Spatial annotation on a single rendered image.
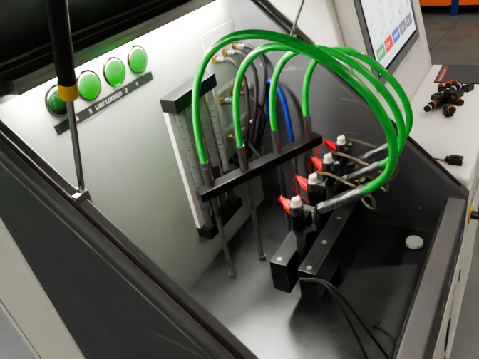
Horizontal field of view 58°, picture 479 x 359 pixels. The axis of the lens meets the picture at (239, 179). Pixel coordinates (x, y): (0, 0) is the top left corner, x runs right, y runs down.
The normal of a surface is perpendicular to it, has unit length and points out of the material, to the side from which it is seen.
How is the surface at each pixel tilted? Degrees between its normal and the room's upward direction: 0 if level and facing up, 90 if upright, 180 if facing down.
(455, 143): 0
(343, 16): 76
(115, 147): 90
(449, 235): 0
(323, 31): 90
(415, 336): 0
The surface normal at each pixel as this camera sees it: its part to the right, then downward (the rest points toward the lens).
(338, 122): -0.51, 0.54
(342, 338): -0.17, -0.83
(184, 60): 0.84, 0.16
